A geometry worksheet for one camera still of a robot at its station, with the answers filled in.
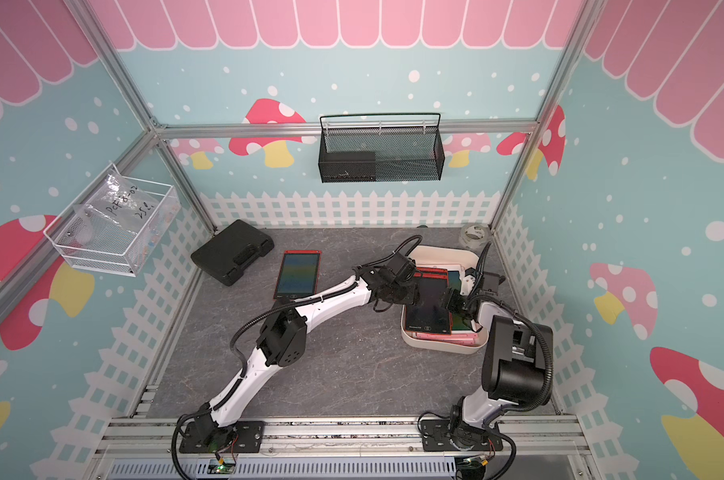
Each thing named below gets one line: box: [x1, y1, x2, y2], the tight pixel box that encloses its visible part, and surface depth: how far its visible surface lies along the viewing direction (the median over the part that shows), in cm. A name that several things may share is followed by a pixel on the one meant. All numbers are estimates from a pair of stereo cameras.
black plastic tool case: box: [190, 219, 275, 286], surface depth 111 cm
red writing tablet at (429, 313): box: [404, 267, 452, 335], surface depth 94 cm
